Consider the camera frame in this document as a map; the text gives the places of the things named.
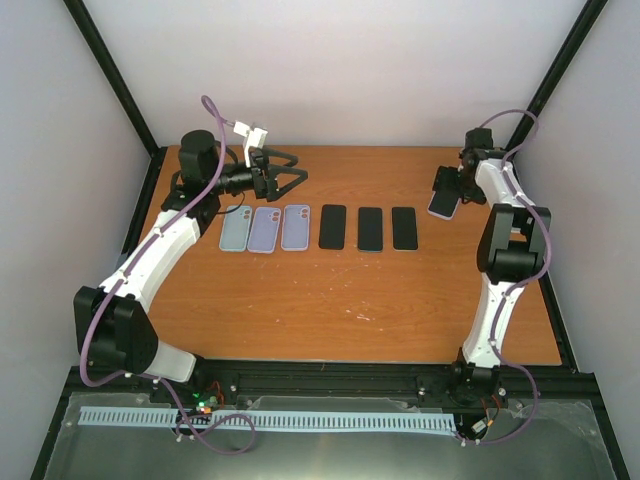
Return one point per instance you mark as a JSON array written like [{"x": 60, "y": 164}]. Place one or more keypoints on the black frame post left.
[{"x": 93, "y": 39}]

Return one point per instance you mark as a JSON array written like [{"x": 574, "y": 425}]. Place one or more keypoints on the phone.
[
  {"x": 370, "y": 229},
  {"x": 404, "y": 229},
  {"x": 443, "y": 204}
]

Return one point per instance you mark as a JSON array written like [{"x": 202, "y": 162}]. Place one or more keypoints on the black frame post right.
[{"x": 583, "y": 164}]

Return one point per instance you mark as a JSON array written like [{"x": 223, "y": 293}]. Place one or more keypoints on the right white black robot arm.
[{"x": 510, "y": 253}]

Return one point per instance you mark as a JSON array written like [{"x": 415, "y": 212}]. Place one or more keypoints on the metal base plate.
[{"x": 558, "y": 440}]

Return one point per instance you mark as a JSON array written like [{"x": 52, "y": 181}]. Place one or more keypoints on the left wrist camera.
[{"x": 253, "y": 138}]

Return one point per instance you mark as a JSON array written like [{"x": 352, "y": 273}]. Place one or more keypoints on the black smartphone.
[{"x": 332, "y": 227}]

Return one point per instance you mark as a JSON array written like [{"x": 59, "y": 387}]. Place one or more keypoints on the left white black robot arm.
[{"x": 111, "y": 320}]

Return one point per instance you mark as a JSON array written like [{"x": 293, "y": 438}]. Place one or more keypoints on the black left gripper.
[{"x": 259, "y": 160}]

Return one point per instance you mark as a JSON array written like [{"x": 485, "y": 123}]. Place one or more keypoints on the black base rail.
[{"x": 325, "y": 382}]

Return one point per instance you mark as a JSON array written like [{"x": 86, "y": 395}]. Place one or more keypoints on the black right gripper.
[{"x": 475, "y": 196}]

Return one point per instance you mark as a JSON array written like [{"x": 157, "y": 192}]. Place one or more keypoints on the black frame post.
[
  {"x": 583, "y": 164},
  {"x": 93, "y": 39}
]

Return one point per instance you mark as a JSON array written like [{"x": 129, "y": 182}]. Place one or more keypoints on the light blue phone case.
[{"x": 236, "y": 228}]

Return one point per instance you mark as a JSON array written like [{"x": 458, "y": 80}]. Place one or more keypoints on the light blue cable duct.
[{"x": 275, "y": 421}]

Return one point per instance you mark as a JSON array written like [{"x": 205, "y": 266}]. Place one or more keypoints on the lavender phone case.
[
  {"x": 296, "y": 227},
  {"x": 264, "y": 230}
]

